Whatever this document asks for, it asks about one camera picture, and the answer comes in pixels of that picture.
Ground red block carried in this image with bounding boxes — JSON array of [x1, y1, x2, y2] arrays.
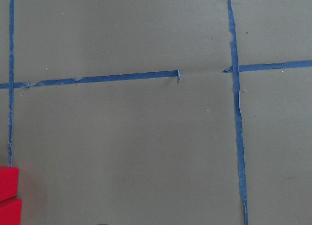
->
[[0, 166, 19, 202]]

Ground red block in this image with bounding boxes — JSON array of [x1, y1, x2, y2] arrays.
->
[[0, 198, 22, 225]]

